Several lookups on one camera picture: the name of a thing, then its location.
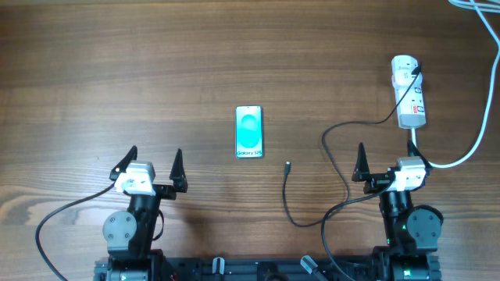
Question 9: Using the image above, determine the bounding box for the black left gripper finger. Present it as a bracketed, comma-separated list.
[109, 145, 138, 180]
[170, 148, 188, 193]

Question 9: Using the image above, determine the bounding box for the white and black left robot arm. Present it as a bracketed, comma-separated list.
[94, 146, 188, 281]

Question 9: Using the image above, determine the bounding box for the black USB-C charger cable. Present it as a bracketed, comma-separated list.
[281, 62, 423, 229]

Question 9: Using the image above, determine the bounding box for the turquoise screen smartphone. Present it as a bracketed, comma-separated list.
[235, 105, 264, 159]

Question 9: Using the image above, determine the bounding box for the white power strip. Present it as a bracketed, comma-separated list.
[391, 55, 427, 130]

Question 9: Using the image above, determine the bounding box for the white background cable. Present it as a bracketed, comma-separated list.
[448, 0, 500, 14]

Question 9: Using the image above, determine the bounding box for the white power strip cable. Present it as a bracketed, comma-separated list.
[410, 0, 500, 169]

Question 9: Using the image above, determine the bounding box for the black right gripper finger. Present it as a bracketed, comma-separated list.
[352, 142, 370, 182]
[407, 140, 433, 170]

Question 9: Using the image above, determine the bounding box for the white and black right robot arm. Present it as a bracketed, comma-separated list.
[352, 141, 444, 281]

